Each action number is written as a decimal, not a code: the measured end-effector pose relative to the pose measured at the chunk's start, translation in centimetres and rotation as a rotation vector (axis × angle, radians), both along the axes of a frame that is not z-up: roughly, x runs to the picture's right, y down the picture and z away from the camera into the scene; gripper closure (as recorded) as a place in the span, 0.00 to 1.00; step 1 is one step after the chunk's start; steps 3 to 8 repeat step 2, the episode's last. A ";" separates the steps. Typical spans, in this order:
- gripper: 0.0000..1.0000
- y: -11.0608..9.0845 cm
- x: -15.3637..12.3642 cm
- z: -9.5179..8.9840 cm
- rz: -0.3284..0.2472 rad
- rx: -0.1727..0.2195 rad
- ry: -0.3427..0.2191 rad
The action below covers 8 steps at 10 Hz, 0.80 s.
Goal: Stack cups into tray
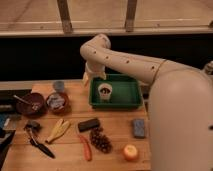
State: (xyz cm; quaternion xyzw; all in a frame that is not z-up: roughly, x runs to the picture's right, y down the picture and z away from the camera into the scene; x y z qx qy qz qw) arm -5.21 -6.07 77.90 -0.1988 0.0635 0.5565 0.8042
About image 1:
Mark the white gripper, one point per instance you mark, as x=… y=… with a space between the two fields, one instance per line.
x=93 y=71

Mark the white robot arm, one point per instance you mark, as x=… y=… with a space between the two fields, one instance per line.
x=180 y=104

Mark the white cup in tray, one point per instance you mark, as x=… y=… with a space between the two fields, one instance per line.
x=105 y=91

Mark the green plastic tray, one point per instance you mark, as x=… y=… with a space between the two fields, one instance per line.
x=126 y=93

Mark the small grey cup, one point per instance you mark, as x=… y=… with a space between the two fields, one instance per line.
x=59 y=86

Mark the brown bowl with contents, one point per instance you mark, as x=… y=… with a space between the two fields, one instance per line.
x=58 y=102

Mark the black rectangular block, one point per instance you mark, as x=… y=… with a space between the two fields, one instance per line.
x=89 y=124

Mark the yellow banana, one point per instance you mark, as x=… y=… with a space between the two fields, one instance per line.
x=59 y=129

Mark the spoon in bowl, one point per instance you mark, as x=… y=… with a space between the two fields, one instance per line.
x=34 y=106

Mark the brown pine cone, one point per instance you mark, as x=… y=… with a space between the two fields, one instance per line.
x=99 y=140

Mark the dark red bowl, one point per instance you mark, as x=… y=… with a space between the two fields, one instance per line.
x=26 y=110

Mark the blue sponge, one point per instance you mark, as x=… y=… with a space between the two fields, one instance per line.
x=138 y=128

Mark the orange carrot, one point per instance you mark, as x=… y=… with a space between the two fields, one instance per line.
x=87 y=150

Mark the orange fruit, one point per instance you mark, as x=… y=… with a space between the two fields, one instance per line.
x=130 y=152

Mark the black knife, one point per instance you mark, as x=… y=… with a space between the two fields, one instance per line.
x=42 y=147

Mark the dark box at left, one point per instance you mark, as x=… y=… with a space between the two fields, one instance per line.
x=6 y=137

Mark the black handled tool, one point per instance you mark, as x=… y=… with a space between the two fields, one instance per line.
x=32 y=128

